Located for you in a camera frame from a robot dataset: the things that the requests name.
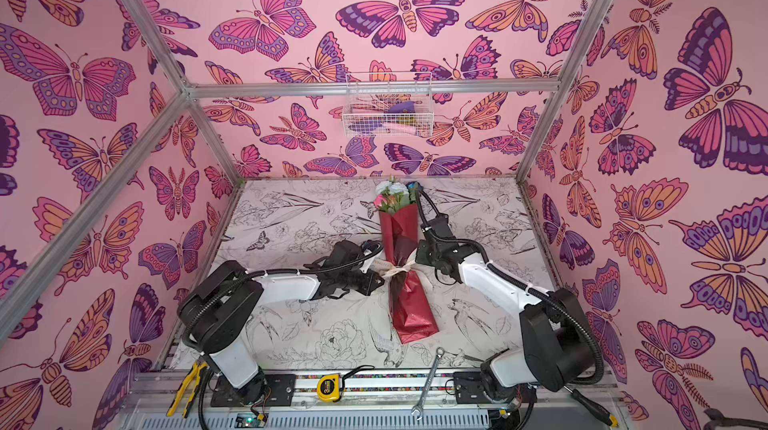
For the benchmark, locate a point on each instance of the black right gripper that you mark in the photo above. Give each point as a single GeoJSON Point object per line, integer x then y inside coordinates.
{"type": "Point", "coordinates": [429, 248]}

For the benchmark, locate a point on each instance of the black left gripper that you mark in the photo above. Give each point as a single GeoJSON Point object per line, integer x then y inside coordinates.
{"type": "Point", "coordinates": [371, 285]}

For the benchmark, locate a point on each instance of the cream satin ribbon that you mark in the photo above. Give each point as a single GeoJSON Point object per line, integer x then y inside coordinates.
{"type": "Point", "coordinates": [387, 270]}

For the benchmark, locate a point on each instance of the blue fake rose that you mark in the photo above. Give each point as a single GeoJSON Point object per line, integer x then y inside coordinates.
{"type": "Point", "coordinates": [414, 190]}

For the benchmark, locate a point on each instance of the white fake rose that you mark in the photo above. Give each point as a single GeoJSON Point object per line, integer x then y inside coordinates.
{"type": "Point", "coordinates": [397, 195]}

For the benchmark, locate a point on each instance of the dark red wrapping paper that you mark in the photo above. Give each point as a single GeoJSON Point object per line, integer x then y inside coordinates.
{"type": "Point", "coordinates": [411, 314]}

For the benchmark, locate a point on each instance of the small pink fake rose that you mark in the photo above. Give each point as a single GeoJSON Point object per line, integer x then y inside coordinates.
{"type": "Point", "coordinates": [381, 201]}

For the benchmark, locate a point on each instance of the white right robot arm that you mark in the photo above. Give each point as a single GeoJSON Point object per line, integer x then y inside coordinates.
{"type": "Point", "coordinates": [558, 346]}

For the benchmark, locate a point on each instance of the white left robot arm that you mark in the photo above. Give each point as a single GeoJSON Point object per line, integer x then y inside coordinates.
{"type": "Point", "coordinates": [215, 313]}

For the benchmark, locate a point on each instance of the yellow tape measure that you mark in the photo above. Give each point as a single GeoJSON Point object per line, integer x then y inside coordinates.
{"type": "Point", "coordinates": [330, 388]}

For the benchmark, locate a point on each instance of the silver combination wrench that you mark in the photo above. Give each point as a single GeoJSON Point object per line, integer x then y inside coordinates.
{"type": "Point", "coordinates": [417, 410]}

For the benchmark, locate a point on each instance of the green circuit board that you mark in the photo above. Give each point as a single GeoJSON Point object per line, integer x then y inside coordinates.
{"type": "Point", "coordinates": [251, 421]}

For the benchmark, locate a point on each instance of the black yellow screwdriver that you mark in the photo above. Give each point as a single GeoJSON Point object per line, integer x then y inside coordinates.
{"type": "Point", "coordinates": [596, 410]}

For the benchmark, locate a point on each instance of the white wire basket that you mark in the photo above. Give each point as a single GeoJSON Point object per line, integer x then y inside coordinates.
{"type": "Point", "coordinates": [388, 114]}

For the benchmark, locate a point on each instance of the yellow handled pliers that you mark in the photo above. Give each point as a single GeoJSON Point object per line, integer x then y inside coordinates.
{"type": "Point", "coordinates": [187, 391]}

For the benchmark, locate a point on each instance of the aluminium frame crossbar back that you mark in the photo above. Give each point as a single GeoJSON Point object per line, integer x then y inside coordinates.
{"type": "Point", "coordinates": [404, 87]}

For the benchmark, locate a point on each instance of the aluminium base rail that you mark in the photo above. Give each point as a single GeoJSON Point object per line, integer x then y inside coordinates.
{"type": "Point", "coordinates": [298, 389]}

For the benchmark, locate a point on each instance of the aluminium frame post left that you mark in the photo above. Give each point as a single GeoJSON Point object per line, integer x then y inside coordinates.
{"type": "Point", "coordinates": [177, 78]}

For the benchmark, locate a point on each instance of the aluminium frame post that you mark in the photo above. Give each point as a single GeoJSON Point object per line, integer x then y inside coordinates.
{"type": "Point", "coordinates": [177, 78]}
{"type": "Point", "coordinates": [597, 11]}

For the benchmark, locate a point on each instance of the aluminium frame post right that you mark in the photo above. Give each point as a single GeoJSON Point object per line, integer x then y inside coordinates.
{"type": "Point", "coordinates": [597, 11]}

